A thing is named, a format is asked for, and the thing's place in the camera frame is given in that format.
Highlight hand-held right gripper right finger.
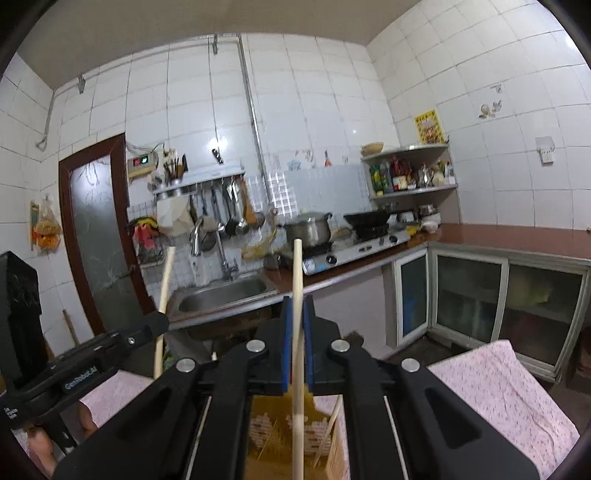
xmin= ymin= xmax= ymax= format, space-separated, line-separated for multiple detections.
xmin=302 ymin=298 xmax=541 ymax=480

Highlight steel pot with lid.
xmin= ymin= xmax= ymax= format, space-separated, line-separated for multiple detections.
xmin=281 ymin=211 xmax=334 ymax=248

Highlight yellow wall poster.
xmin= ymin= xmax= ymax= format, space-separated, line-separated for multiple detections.
xmin=414 ymin=109 xmax=446 ymax=145

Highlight row of condiment bottles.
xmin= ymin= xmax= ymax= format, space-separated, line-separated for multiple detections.
xmin=369 ymin=154 xmax=456 ymax=195

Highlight metal faucet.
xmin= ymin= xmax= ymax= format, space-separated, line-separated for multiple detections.
xmin=216 ymin=230 xmax=239 ymax=281

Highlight red and yellow cloth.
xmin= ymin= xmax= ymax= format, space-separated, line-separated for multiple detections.
xmin=131 ymin=216 xmax=161 ymax=248

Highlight white wall socket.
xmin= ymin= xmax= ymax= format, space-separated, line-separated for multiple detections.
xmin=534 ymin=136 xmax=556 ymax=165

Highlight vertical metal wall pipe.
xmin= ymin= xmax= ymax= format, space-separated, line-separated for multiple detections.
xmin=210 ymin=32 xmax=269 ymax=217

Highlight pink floral tablecloth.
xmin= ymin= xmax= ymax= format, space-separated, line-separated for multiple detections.
xmin=76 ymin=339 xmax=581 ymax=480

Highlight metal corner shelf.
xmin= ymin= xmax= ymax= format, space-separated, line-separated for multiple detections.
xmin=361 ymin=143 xmax=459 ymax=201

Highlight yellow net bag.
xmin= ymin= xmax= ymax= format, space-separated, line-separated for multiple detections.
xmin=241 ymin=230 xmax=279 ymax=260

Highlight metal wall rack shelf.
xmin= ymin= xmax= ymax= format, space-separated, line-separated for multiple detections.
xmin=152 ymin=168 xmax=247 ymax=195

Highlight brown door with frosted glass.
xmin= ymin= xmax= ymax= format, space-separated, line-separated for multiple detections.
xmin=58 ymin=133 xmax=156 ymax=336

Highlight wire wall basket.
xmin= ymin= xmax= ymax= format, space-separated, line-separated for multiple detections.
xmin=136 ymin=239 xmax=168 ymax=269

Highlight stainless steel sink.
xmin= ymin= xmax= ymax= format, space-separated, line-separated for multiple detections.
xmin=165 ymin=274 xmax=281 ymax=320

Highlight row of hanging ladles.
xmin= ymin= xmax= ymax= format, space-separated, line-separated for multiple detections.
xmin=188 ymin=177 xmax=267 ymax=241

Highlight stack of small bowls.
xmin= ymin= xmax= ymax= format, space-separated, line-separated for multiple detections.
xmin=396 ymin=205 xmax=440 ymax=232

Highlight wooden chopstick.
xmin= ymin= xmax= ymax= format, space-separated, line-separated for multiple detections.
xmin=314 ymin=396 xmax=344 ymax=469
xmin=291 ymin=239 xmax=305 ymax=480
xmin=152 ymin=246 xmax=177 ymax=381

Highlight cutlery cup with knives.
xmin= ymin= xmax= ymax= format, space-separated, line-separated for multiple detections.
xmin=159 ymin=147 xmax=190 ymax=184

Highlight beige electric control box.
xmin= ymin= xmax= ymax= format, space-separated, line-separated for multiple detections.
xmin=126 ymin=152 xmax=160 ymax=179

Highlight white hanging towel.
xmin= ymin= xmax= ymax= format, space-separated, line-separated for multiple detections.
xmin=156 ymin=196 xmax=193 ymax=237

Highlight wall stickers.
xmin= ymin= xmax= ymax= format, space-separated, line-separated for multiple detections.
xmin=477 ymin=84 xmax=505 ymax=121

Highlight bent wall pipe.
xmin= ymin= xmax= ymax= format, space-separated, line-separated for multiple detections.
xmin=36 ymin=75 xmax=89 ymax=151

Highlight wooden stick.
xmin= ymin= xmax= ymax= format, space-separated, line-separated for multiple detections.
xmin=62 ymin=309 xmax=82 ymax=348

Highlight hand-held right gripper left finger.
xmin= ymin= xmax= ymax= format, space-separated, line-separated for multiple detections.
xmin=53 ymin=300 xmax=296 ymax=480

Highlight black perforated panel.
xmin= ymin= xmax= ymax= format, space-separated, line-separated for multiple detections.
xmin=0 ymin=251 xmax=48 ymax=389

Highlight person's left hand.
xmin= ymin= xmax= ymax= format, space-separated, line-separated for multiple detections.
xmin=25 ymin=400 xmax=99 ymax=476

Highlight yellow perforated utensil holder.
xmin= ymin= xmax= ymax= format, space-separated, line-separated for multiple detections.
xmin=245 ymin=392 xmax=349 ymax=480

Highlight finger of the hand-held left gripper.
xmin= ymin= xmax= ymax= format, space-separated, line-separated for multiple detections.
xmin=90 ymin=311 xmax=170 ymax=366

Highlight gas stove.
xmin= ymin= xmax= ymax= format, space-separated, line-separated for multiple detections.
xmin=276 ymin=226 xmax=413 ymax=276

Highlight hanging plastic bag of oranges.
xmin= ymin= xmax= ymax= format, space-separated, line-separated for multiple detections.
xmin=30 ymin=196 xmax=64 ymax=253

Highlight black wok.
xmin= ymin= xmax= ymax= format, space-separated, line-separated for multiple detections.
xmin=342 ymin=208 xmax=392 ymax=230

